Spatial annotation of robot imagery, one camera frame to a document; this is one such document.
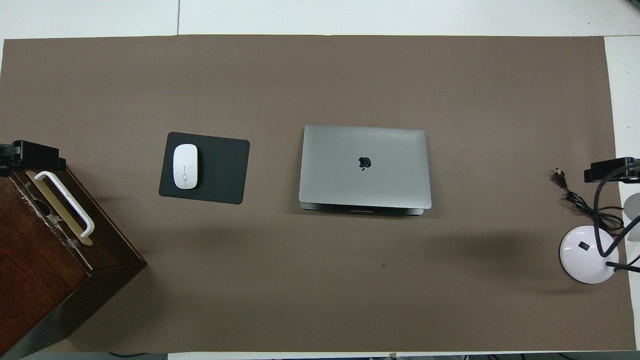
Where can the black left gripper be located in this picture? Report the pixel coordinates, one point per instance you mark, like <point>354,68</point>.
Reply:
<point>6,160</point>

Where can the silver grey laptop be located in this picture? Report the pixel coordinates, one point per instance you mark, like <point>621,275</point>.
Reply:
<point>365,180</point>

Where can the white desk lamp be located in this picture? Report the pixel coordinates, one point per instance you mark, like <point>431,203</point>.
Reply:
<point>580,260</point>

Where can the dark wooden box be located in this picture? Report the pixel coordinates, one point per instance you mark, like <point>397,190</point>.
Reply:
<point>35,280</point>

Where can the white computer mouse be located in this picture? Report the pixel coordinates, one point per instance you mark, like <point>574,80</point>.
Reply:
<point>185,166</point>

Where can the black mouse pad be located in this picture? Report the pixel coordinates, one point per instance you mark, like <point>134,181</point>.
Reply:
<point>220,170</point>

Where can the brown table mat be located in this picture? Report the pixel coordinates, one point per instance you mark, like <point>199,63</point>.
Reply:
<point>350,75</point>

